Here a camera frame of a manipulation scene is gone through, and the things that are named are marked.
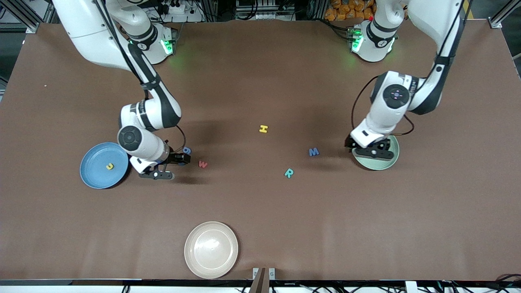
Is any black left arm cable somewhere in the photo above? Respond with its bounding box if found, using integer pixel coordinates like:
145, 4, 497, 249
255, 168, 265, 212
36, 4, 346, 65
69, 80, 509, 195
351, 0, 468, 137

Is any aluminium frame profile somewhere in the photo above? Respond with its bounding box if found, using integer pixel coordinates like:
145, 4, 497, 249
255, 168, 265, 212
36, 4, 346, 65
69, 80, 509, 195
488, 0, 521, 29
0, 0, 53, 33

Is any cream round plate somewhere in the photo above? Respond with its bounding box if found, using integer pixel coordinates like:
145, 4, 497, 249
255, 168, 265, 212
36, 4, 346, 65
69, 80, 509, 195
184, 221, 239, 280

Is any green round plate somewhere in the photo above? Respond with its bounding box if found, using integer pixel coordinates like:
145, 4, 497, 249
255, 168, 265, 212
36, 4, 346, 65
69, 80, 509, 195
351, 134, 400, 171

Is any black cable bundle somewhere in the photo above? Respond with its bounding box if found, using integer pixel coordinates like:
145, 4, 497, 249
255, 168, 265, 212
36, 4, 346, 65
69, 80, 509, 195
440, 273, 521, 293

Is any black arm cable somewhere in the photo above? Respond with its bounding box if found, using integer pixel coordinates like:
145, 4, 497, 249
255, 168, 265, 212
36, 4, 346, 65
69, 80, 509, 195
92, 0, 187, 153
351, 0, 468, 137

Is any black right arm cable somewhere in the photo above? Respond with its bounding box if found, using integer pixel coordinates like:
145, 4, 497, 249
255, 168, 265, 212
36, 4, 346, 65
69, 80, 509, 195
92, 0, 187, 153

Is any metal bracket with brown post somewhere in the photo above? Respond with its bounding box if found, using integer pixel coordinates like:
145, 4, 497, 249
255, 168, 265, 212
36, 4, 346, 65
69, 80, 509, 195
249, 267, 276, 293

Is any white power strip with plugs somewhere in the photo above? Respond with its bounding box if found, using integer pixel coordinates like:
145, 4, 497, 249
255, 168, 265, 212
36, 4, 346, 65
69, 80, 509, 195
157, 0, 204, 23

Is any orange netted bag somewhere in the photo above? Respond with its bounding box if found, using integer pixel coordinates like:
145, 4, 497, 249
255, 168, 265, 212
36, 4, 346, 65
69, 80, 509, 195
324, 0, 408, 22

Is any blue round plate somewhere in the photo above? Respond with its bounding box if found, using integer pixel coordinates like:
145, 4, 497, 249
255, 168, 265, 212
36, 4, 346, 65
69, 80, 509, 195
80, 142, 130, 190

